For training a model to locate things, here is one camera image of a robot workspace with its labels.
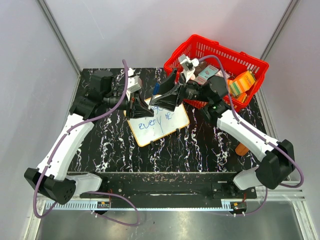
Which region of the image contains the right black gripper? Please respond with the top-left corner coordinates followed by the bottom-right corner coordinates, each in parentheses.
top-left (148, 68), bottom-right (211, 112)

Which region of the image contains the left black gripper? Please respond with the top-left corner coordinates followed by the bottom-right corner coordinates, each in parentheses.
top-left (103, 89), bottom-right (155, 120)

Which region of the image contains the blue capped whiteboard marker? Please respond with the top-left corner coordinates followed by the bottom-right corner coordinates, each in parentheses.
top-left (148, 83), bottom-right (160, 109)

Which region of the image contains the yellow framed whiteboard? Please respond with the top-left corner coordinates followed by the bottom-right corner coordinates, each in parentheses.
top-left (127, 104), bottom-right (190, 147)

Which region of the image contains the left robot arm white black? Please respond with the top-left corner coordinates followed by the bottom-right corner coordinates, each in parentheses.
top-left (24, 68), bottom-right (154, 205)

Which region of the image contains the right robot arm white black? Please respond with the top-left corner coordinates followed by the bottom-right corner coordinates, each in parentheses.
top-left (149, 69), bottom-right (296, 198)

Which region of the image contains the brown chocolate muffin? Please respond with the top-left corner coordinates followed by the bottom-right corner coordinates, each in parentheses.
top-left (194, 61), bottom-right (208, 77)

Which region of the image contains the teal small carton box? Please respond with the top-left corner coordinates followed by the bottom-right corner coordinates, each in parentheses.
top-left (199, 65), bottom-right (219, 80)

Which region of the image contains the red plastic shopping basket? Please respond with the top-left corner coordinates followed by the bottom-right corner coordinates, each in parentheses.
top-left (163, 34), bottom-right (269, 112)

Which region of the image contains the pink white carton box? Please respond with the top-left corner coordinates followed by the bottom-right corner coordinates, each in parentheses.
top-left (215, 69), bottom-right (230, 81)

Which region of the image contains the yellow green sponge pack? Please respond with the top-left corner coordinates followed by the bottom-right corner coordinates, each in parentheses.
top-left (229, 81), bottom-right (247, 97)

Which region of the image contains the orange sponge pack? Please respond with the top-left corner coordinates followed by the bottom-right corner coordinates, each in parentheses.
top-left (233, 70), bottom-right (256, 93)

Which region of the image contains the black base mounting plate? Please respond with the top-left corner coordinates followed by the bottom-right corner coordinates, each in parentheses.
top-left (74, 171), bottom-right (258, 201)

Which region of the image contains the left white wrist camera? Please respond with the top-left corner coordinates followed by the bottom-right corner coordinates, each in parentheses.
top-left (126, 75), bottom-right (142, 99)

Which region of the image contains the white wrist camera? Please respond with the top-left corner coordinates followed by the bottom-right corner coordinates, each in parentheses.
top-left (178, 54), bottom-right (199, 82)
top-left (126, 75), bottom-right (142, 99)

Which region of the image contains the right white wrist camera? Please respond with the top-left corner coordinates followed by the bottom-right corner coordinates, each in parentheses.
top-left (178, 54), bottom-right (199, 82)

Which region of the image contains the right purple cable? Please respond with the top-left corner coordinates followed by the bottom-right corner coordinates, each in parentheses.
top-left (197, 55), bottom-right (305, 217)

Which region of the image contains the aluminium frame rail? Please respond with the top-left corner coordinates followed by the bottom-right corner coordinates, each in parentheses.
top-left (37, 186), bottom-right (303, 215)

